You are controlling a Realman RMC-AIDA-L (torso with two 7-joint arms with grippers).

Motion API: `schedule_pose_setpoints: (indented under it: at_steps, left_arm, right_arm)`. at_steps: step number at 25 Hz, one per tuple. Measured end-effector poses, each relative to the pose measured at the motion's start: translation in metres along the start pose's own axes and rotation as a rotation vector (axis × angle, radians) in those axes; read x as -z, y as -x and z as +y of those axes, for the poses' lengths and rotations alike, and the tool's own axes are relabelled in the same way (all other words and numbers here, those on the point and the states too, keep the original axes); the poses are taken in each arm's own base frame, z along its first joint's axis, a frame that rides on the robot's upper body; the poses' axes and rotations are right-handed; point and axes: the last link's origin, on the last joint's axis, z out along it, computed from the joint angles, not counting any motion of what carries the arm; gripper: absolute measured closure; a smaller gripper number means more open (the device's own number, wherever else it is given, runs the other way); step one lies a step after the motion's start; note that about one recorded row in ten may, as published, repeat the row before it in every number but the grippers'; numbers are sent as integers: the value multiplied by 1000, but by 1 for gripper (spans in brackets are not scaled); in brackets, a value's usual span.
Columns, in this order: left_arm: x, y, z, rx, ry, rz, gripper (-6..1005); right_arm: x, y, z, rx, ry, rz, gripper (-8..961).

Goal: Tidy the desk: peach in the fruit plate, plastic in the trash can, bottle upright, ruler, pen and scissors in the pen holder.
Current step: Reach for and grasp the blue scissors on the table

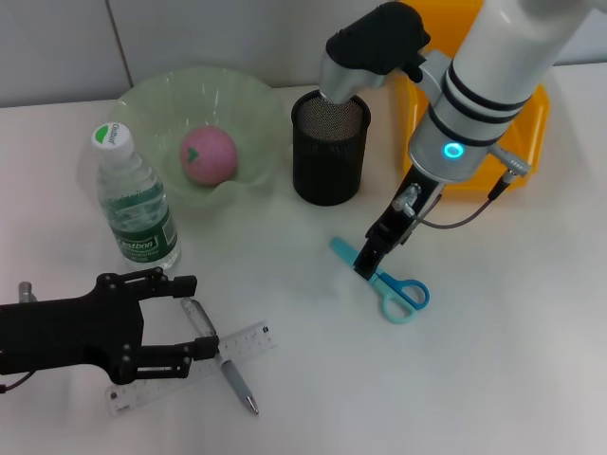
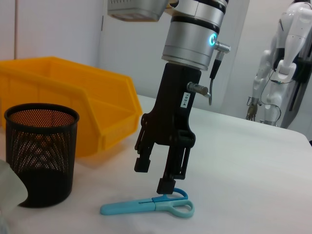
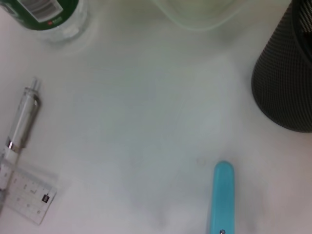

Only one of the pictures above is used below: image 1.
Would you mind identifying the arm gripper cable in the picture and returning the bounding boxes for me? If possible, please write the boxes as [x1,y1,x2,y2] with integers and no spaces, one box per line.
[392,144,532,231]
[0,282,37,394]

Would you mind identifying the right arm gripper cable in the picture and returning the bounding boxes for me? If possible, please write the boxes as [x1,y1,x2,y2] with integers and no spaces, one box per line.
[392,144,532,231]

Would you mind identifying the pale green glass fruit bowl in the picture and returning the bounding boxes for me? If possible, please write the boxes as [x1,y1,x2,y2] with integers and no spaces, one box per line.
[78,65,281,212]

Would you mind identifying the pink peach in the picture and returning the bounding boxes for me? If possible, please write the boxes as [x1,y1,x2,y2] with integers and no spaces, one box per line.
[178,125,238,189]

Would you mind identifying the grey clear ballpoint pen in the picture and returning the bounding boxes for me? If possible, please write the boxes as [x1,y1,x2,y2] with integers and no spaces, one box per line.
[179,298,261,416]

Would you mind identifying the clear green-label water bottle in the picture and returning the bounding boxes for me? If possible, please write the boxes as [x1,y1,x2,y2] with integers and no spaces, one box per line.
[90,121,182,271]

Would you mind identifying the yellow plastic bin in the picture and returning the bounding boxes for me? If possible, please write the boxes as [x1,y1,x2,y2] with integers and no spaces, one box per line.
[396,0,551,193]

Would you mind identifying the black mesh pen holder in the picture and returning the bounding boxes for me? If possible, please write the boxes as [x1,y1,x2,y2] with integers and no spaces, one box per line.
[290,89,372,207]

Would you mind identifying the left arm gripper cable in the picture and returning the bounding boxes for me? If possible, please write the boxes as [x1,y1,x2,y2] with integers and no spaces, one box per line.
[0,282,37,394]

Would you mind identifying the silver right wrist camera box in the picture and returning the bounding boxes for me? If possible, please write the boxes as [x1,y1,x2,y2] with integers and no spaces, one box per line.
[318,1,432,103]

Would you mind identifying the transparent plastic ruler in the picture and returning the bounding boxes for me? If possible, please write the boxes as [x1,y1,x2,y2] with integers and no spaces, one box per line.
[106,320,279,418]

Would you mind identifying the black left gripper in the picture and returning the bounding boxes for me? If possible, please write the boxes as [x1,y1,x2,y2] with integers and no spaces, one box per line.
[0,267,221,385]

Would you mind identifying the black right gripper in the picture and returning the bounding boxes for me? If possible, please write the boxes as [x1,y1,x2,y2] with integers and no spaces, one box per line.
[353,168,447,282]

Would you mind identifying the blue scissors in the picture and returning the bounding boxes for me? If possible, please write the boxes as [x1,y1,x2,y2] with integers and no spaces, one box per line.
[329,236,431,326]

